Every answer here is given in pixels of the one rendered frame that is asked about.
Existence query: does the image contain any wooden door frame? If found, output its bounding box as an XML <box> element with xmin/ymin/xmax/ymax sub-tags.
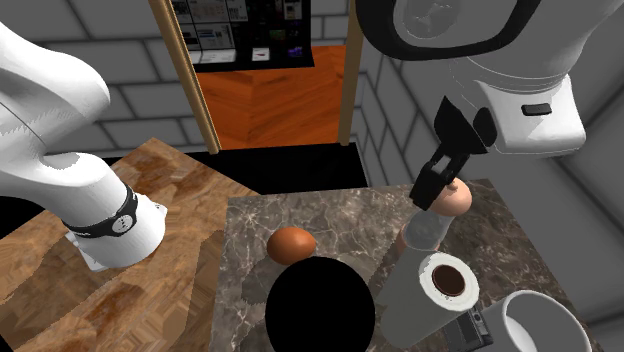
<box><xmin>147</xmin><ymin>0</ymin><xmax>365</xmax><ymax>155</ymax></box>

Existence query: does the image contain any white paper towel roll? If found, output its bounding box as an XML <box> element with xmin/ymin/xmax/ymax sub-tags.
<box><xmin>374</xmin><ymin>243</ymin><xmax>481</xmax><ymax>350</ymax></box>

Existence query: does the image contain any brown egg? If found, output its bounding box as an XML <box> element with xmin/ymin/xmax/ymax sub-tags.
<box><xmin>266</xmin><ymin>226</ymin><xmax>318</xmax><ymax>266</ymax></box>

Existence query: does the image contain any black round bowl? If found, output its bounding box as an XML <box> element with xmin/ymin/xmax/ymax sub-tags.
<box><xmin>264</xmin><ymin>256</ymin><xmax>377</xmax><ymax>352</ymax></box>

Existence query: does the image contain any dark grey flat device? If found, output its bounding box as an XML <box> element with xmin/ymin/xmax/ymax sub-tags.
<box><xmin>442</xmin><ymin>305</ymin><xmax>495</xmax><ymax>352</ymax></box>

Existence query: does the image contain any white cup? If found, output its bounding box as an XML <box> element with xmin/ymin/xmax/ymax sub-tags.
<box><xmin>479</xmin><ymin>289</ymin><xmax>594</xmax><ymax>352</ymax></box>

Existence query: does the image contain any clear grinder with peach top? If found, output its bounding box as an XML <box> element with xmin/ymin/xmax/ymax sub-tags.
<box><xmin>395</xmin><ymin>177</ymin><xmax>474</xmax><ymax>258</ymax></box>

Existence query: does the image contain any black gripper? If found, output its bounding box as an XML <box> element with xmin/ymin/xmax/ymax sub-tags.
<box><xmin>408</xmin><ymin>95</ymin><xmax>499</xmax><ymax>212</ymax></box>

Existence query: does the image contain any black board with papers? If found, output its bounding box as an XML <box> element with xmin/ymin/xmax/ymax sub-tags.
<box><xmin>170</xmin><ymin>0</ymin><xmax>316</xmax><ymax>74</ymax></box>

